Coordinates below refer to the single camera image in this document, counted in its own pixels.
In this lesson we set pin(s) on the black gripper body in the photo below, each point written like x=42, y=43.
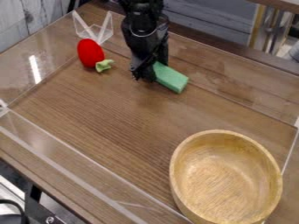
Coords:
x=142, y=35

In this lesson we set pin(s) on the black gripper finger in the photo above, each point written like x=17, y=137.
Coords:
x=144, y=70
x=162, y=52

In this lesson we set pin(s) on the green rectangular block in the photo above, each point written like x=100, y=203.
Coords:
x=170, y=78

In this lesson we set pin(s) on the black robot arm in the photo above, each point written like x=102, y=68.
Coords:
x=145, y=8

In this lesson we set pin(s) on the wooden brown bowl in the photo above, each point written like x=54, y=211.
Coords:
x=225, y=179

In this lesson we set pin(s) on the red plush strawberry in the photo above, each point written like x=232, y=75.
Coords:
x=92, y=55

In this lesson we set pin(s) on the clear acrylic corner bracket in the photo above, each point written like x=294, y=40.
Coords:
x=97, y=32

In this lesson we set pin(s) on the gold metal chair frame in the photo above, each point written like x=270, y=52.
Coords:
x=270, y=29

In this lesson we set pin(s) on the clear acrylic front wall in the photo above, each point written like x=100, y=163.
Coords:
x=88, y=188

